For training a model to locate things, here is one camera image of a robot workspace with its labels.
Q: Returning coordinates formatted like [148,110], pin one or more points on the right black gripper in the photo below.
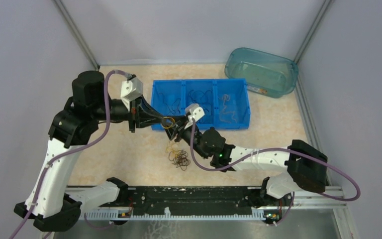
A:
[182,120]

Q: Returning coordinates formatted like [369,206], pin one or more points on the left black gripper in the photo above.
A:
[143,114]

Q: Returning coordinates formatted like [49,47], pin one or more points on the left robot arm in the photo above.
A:
[115,97]

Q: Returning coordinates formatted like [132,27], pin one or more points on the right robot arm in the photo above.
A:
[300,166]

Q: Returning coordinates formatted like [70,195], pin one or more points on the blue divided plastic bin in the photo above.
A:
[224,101]

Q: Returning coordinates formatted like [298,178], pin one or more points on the teal translucent plastic tub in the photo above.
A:
[265,73]

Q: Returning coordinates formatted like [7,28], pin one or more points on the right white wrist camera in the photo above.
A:
[194,112]

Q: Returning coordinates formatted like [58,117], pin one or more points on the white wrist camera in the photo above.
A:
[194,112]
[131,90]

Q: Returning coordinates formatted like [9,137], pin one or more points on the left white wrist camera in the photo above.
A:
[131,90]

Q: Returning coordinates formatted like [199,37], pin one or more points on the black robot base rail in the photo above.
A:
[197,201]

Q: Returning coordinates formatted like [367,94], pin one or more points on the grey slotted cable duct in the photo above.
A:
[116,215]

